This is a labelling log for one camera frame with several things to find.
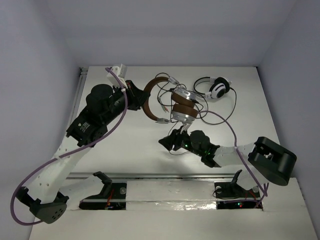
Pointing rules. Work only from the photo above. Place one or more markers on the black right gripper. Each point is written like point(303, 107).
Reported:
point(175, 138)

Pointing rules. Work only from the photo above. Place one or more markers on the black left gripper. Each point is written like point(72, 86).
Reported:
point(132, 95)

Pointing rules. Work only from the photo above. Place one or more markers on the brown silver headphones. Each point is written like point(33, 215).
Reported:
point(183, 109)

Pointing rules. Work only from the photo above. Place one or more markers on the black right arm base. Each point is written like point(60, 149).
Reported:
point(230, 196)

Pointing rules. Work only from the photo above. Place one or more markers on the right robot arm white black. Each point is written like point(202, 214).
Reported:
point(261, 162)

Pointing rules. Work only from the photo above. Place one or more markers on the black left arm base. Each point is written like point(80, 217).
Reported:
point(112, 196)

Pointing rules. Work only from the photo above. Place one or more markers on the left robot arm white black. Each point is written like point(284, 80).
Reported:
point(104, 103)

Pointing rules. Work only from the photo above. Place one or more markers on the white black headphones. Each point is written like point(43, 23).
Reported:
point(220, 86)

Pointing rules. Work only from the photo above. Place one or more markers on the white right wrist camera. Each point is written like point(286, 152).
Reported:
point(184, 128)

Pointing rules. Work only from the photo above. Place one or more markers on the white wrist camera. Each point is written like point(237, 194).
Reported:
point(120, 71)
point(184, 128)

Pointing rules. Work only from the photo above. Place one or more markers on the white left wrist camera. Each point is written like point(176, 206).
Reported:
point(120, 71)

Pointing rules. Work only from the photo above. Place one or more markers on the black headphone cable green-pink plugs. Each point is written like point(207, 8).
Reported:
point(202, 104)

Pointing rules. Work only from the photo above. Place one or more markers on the metal rail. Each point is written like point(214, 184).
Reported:
point(149, 188)

